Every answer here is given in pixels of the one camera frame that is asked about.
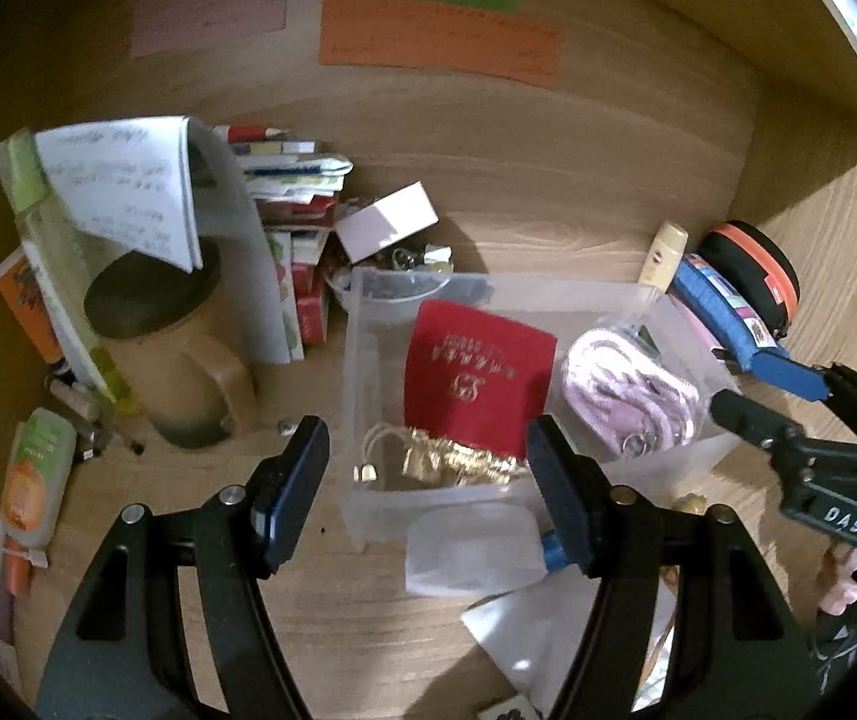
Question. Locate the pile of binder clips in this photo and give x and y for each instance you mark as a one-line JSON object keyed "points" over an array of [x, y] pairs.
{"points": [[417, 259]]}

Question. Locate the green spray bottle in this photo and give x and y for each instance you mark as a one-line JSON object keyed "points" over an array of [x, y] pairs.
{"points": [[53, 270]]}

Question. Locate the person's right hand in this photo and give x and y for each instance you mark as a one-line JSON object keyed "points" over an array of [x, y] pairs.
{"points": [[841, 581]]}

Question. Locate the red fabric pouch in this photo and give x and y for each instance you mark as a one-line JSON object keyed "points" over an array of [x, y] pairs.
{"points": [[473, 375]]}

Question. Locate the small white box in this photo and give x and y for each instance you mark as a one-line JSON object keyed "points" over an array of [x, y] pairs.
{"points": [[387, 221]]}

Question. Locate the orange box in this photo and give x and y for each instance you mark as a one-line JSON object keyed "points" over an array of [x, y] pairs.
{"points": [[23, 300]]}

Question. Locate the white handwritten paper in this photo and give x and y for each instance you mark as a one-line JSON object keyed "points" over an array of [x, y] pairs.
{"points": [[121, 187]]}

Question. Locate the tan mug with lid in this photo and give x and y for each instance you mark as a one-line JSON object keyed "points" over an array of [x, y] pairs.
{"points": [[166, 367]]}

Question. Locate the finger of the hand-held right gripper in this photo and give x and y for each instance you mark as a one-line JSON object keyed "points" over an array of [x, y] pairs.
{"points": [[785, 375], [751, 416]]}

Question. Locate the clear plastic container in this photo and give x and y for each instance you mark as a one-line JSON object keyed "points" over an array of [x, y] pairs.
{"points": [[376, 397]]}

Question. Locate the small clear bowl of clips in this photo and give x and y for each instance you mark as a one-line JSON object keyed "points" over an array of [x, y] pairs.
{"points": [[391, 292]]}

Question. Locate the white curved sheet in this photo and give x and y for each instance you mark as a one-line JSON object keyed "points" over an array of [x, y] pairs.
{"points": [[248, 262]]}

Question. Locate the stack of books and papers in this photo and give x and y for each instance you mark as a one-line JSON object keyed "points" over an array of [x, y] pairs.
{"points": [[297, 180]]}

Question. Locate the green orange cream tube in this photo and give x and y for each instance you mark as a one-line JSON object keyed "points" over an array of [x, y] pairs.
{"points": [[37, 476]]}

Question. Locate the gold foil pieces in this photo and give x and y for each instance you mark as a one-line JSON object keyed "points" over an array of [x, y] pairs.
{"points": [[443, 457]]}

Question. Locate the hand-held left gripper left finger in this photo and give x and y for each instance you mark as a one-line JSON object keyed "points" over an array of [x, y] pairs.
{"points": [[293, 499]]}

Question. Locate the pink flat case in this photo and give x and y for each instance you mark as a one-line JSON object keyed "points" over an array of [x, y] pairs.
{"points": [[706, 334]]}

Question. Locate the small beige lip balm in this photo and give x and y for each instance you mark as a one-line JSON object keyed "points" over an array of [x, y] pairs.
{"points": [[76, 397]]}

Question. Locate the black case orange zipper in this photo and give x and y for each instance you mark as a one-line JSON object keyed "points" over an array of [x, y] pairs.
{"points": [[755, 262]]}

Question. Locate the white plastic bag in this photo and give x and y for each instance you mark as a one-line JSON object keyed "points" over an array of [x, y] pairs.
{"points": [[526, 634]]}

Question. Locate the small gold trinket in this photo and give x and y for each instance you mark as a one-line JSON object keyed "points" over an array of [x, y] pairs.
{"points": [[689, 502]]}

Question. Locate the translucent bottle blue cap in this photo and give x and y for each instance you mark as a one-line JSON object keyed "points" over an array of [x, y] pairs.
{"points": [[473, 551]]}

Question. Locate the pink paper note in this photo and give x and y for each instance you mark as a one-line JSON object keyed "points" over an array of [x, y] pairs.
{"points": [[207, 7]]}

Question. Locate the blue patchwork pouch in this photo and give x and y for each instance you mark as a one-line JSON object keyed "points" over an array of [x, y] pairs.
{"points": [[721, 307]]}

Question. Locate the orange paper note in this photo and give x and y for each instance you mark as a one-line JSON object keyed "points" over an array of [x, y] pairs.
{"points": [[436, 41]]}

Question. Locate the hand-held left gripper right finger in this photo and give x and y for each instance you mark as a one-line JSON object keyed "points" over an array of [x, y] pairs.
{"points": [[560, 499]]}

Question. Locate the orange marker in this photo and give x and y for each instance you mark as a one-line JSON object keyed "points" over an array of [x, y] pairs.
{"points": [[16, 577]]}

